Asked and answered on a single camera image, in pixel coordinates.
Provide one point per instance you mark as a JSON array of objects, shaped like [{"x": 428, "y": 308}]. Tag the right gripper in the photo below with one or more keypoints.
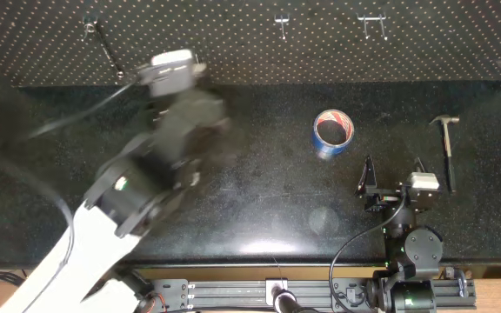
[{"x": 381, "y": 197}]

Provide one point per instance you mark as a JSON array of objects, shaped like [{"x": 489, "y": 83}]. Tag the wrench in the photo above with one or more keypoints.
[{"x": 107, "y": 50}]

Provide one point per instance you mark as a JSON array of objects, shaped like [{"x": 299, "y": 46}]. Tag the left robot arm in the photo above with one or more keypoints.
[{"x": 94, "y": 248}]

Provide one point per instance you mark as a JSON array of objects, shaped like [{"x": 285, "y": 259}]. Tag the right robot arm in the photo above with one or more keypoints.
[{"x": 422, "y": 250}]

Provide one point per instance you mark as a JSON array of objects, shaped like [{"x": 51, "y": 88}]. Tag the black pegboard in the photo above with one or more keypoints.
[{"x": 276, "y": 48}]

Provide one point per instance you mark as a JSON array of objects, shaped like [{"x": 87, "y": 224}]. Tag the hammer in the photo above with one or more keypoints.
[{"x": 447, "y": 143}]

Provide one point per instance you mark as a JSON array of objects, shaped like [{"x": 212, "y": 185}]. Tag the roll of blue tape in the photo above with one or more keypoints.
[{"x": 322, "y": 145}]

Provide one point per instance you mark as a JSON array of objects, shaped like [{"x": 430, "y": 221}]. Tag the metal hook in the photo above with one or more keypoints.
[
  {"x": 86, "y": 19},
  {"x": 282, "y": 22},
  {"x": 366, "y": 22}
]

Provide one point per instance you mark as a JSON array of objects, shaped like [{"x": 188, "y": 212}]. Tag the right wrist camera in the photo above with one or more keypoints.
[{"x": 423, "y": 180}]

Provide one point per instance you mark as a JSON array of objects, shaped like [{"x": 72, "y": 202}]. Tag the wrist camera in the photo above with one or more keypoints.
[
  {"x": 170, "y": 71},
  {"x": 423, "y": 180}
]

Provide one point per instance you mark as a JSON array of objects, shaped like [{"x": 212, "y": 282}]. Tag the mounting rail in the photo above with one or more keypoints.
[{"x": 233, "y": 291}]

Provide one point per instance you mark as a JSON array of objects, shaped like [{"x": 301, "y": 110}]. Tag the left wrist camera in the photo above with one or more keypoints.
[{"x": 170, "y": 71}]

